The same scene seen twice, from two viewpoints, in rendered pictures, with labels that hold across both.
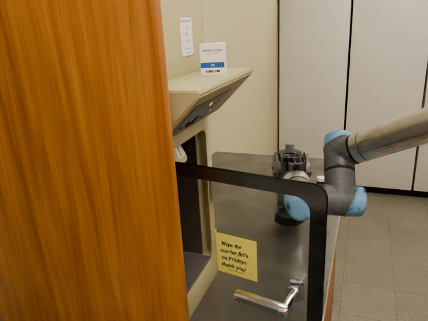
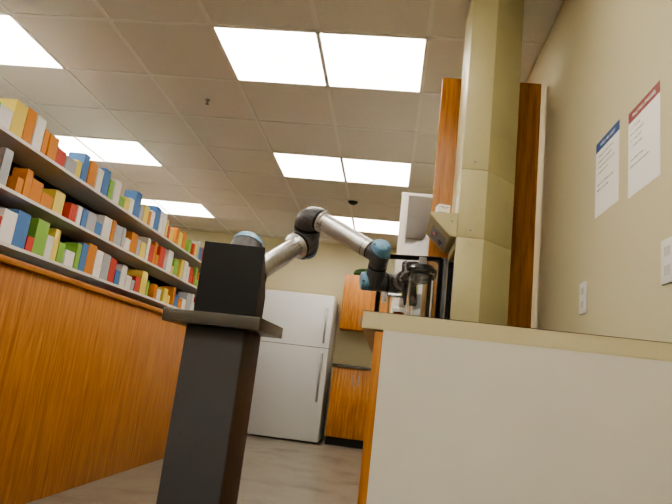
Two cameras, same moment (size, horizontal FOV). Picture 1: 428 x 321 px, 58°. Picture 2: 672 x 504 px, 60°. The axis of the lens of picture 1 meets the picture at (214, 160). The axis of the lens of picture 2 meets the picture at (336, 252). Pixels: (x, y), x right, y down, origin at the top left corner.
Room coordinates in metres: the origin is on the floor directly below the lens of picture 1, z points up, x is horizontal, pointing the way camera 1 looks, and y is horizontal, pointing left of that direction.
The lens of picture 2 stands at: (3.03, -1.09, 0.78)
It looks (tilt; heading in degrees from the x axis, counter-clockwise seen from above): 12 degrees up; 164
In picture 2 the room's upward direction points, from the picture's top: 7 degrees clockwise
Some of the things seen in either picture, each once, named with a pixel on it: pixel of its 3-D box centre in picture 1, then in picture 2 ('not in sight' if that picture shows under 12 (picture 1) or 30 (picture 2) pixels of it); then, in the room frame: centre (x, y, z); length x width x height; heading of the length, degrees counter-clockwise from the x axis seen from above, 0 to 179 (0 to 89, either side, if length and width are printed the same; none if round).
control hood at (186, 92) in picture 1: (205, 102); (439, 233); (0.77, 0.01, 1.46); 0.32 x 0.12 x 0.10; 158
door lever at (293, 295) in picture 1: (266, 297); not in sight; (0.50, -0.07, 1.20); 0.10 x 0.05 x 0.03; 58
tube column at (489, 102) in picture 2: not in sight; (491, 89); (0.84, 0.18, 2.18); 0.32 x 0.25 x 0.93; 158
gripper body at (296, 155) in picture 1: (293, 171); (409, 275); (1.03, -0.23, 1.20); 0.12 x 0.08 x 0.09; 173
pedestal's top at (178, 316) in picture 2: not in sight; (226, 324); (1.03, -0.88, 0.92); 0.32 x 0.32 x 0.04; 65
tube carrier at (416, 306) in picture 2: not in sight; (419, 299); (1.17, -0.24, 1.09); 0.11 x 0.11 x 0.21
